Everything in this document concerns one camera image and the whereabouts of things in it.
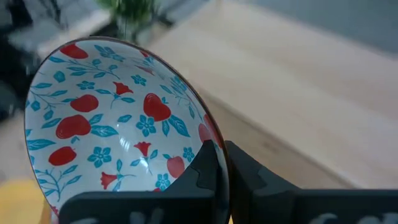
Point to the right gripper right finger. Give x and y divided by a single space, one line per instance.
280 205

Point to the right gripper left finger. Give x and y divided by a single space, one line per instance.
186 205

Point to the red floral mini bowl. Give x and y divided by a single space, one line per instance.
109 109

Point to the yellow plastic bowl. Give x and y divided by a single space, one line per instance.
18 202

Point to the green potted plant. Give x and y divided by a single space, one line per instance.
130 12

